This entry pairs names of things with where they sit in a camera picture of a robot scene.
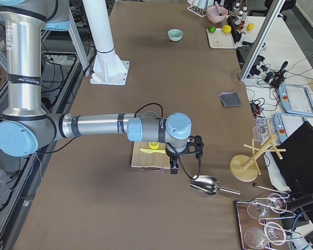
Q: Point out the blue teach pendant lower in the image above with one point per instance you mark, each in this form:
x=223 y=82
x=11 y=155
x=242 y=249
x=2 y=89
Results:
x=285 y=124

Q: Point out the cream tray with bunny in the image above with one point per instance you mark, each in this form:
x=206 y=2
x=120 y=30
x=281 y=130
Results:
x=220 y=40

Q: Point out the blue teach pendant upper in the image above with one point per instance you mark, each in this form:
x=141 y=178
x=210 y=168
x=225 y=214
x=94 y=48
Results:
x=296 y=99

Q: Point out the grey folded cloth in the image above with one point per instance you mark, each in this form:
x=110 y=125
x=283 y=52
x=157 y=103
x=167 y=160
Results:
x=230 y=99

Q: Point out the black monitor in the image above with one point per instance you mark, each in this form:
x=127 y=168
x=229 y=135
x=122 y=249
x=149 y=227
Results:
x=296 y=167

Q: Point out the metal scoop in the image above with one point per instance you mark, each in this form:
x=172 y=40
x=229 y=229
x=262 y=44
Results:
x=210 y=185

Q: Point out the mirror tray with glasses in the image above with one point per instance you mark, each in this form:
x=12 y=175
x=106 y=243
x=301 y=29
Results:
x=259 y=222

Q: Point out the wooden mug tree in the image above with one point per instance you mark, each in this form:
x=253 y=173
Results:
x=245 y=168

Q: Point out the pink mixing bowl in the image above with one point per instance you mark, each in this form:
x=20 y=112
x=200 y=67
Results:
x=213 y=14

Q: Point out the yellow lemon slice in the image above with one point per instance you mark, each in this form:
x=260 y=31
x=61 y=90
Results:
x=154 y=145

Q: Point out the blue teach pendant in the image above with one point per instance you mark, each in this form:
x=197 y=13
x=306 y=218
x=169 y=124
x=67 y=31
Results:
x=296 y=99
x=285 y=124

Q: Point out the aluminium frame post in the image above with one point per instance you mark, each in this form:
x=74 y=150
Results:
x=264 y=30

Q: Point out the green lime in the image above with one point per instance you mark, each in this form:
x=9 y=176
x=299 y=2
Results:
x=212 y=29

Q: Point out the yellow plastic knife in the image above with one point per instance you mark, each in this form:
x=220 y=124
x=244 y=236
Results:
x=150 y=151

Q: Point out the bamboo cutting board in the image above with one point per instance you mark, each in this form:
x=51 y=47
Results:
x=141 y=159

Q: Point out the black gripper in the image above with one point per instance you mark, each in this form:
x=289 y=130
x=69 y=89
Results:
x=171 y=155

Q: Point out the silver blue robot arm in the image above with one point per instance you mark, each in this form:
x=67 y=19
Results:
x=27 y=127

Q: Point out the clear plastic bag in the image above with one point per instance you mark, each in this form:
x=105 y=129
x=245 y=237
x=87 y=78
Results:
x=261 y=129

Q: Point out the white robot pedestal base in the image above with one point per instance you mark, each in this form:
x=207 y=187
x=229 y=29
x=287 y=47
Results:
x=108 y=68

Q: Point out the light green ceramic bowl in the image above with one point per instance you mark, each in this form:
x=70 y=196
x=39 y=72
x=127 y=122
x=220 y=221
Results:
x=175 y=35

